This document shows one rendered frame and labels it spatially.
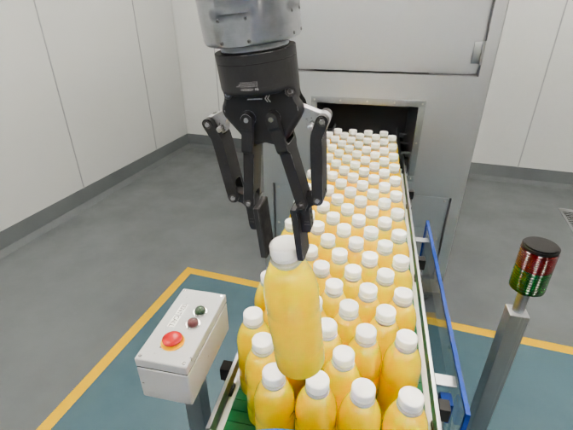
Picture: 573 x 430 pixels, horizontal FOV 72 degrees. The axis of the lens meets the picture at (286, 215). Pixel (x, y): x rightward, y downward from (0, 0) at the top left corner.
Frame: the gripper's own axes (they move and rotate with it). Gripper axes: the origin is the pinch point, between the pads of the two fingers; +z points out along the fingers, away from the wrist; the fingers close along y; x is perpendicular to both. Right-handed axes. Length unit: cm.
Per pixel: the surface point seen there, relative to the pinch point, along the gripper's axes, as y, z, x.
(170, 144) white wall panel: -272, 134, 362
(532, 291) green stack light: 37, 30, 29
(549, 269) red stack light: 39, 26, 29
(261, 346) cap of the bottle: -9.8, 30.3, 6.6
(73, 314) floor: -176, 133, 87
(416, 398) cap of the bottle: 16.7, 32.7, 3.5
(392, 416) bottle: 13.3, 36.2, 1.9
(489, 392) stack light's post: 34, 60, 27
